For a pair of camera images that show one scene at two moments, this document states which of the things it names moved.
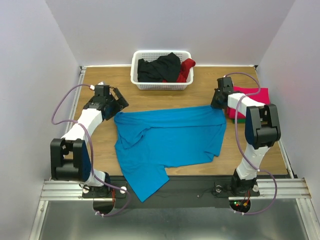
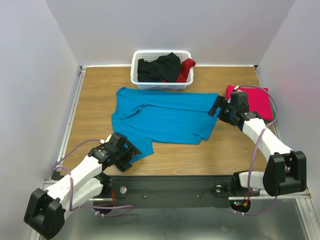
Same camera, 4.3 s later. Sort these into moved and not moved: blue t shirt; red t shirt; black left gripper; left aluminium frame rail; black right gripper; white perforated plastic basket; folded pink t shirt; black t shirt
Moved: black left gripper; blue t shirt; black right gripper
Not moved: red t shirt; folded pink t shirt; white perforated plastic basket; black t shirt; left aluminium frame rail
